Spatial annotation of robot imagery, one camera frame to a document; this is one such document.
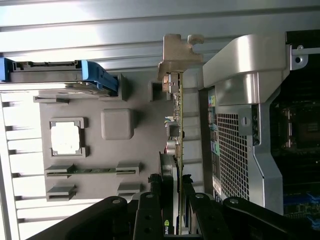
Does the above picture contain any grey plastic parts rack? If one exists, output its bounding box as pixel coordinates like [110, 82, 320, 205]
[32, 72, 201, 204]

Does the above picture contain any CPU socket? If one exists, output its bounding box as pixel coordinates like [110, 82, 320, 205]
[278, 104, 320, 152]

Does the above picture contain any silver CPU chip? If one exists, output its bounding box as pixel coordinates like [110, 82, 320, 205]
[50, 121, 83, 151]

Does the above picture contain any open black PC case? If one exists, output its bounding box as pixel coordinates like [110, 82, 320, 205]
[198, 31, 320, 227]

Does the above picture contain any green Dell motherboard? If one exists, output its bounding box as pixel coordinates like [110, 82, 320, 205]
[271, 99, 320, 231]

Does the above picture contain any green RAM stick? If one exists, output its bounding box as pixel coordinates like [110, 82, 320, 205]
[46, 168, 138, 175]

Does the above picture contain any hard disk in blue carrier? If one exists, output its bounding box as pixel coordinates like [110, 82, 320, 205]
[0, 57, 120, 98]

